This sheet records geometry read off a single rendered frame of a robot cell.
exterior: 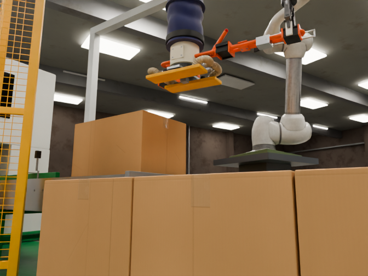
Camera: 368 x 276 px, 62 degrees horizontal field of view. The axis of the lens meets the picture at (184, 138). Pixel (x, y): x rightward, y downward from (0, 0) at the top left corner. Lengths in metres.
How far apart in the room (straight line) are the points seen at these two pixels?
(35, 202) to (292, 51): 1.86
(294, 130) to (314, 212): 1.64
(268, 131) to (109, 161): 1.07
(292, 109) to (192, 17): 0.91
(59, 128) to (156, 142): 11.30
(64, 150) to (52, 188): 11.77
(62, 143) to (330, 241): 12.47
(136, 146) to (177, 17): 0.76
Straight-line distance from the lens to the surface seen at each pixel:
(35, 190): 2.05
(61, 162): 12.77
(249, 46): 1.71
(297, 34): 1.61
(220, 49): 1.70
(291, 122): 2.20
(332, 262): 0.59
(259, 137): 2.16
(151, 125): 1.70
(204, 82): 1.81
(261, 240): 0.62
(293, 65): 2.23
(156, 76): 1.73
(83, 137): 2.01
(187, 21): 1.84
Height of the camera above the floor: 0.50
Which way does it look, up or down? 11 degrees up
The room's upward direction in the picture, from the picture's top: straight up
